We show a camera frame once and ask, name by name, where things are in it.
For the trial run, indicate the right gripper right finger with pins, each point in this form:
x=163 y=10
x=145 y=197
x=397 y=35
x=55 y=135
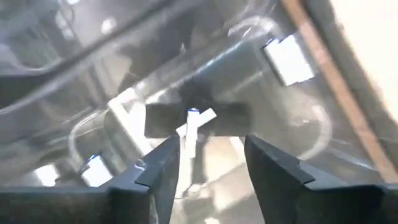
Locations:
x=311 y=205

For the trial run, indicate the wooden table border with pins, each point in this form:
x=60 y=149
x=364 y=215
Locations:
x=342 y=93

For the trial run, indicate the clear plastic bin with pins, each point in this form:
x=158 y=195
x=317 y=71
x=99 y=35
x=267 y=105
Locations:
x=280 y=130

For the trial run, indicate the black table frame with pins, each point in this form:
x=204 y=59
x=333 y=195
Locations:
x=368 y=93

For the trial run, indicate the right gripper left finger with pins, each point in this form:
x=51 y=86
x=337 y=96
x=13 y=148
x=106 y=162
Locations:
x=77 y=205

